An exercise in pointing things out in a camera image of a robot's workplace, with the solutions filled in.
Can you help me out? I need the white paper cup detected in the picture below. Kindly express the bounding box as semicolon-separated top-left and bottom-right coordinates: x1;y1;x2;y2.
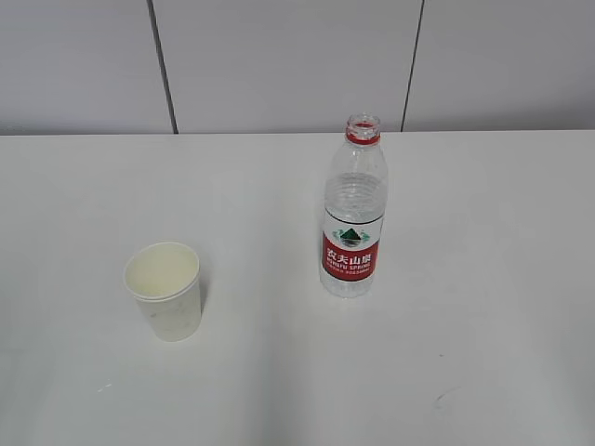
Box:
124;242;202;342

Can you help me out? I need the clear Nongfu Spring water bottle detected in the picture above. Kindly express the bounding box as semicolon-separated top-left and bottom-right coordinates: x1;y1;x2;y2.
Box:
320;113;388;298

